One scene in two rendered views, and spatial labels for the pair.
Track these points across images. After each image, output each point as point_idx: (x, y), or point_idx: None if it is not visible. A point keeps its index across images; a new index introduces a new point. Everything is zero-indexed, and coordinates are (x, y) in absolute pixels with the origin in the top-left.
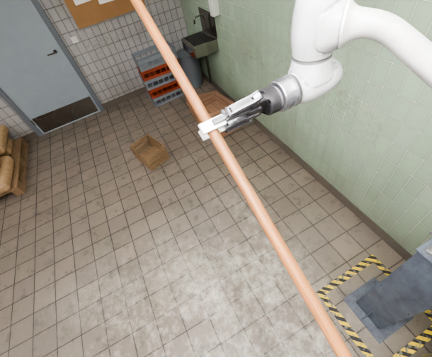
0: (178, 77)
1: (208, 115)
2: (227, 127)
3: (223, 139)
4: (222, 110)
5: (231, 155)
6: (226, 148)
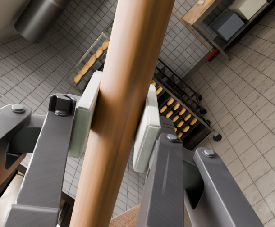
0: None
1: (108, 67)
2: (146, 176)
3: (85, 178)
4: (52, 96)
5: (71, 223)
6: (76, 201)
